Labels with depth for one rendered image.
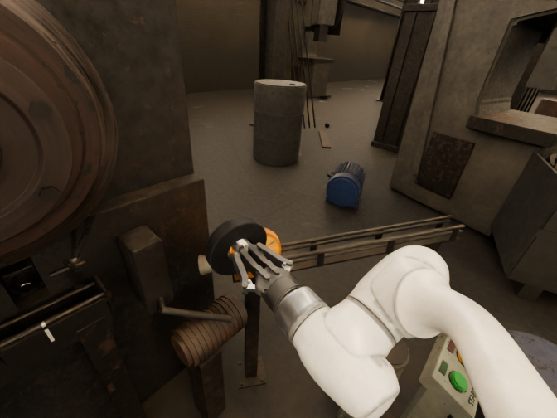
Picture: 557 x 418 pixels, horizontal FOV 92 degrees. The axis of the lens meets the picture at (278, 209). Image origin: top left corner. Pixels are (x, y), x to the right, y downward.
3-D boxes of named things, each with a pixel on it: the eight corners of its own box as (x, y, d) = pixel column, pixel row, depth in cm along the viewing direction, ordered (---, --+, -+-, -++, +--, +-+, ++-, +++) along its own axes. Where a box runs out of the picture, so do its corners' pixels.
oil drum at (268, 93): (242, 156, 342) (242, 78, 295) (274, 147, 380) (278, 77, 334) (277, 171, 309) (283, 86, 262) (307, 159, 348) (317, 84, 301)
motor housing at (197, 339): (186, 408, 106) (164, 323, 78) (230, 367, 121) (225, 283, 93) (205, 436, 99) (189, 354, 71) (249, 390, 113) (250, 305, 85)
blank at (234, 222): (198, 230, 58) (205, 240, 56) (259, 206, 65) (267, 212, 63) (209, 277, 67) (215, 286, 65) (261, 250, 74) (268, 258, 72)
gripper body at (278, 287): (271, 325, 51) (245, 291, 57) (304, 304, 56) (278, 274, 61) (274, 299, 47) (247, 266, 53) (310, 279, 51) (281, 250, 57)
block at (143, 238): (133, 295, 83) (113, 233, 70) (158, 282, 88) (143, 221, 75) (149, 317, 77) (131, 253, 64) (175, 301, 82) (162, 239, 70)
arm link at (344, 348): (296, 354, 50) (345, 305, 53) (362, 439, 41) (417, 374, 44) (281, 339, 42) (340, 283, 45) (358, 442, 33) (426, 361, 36)
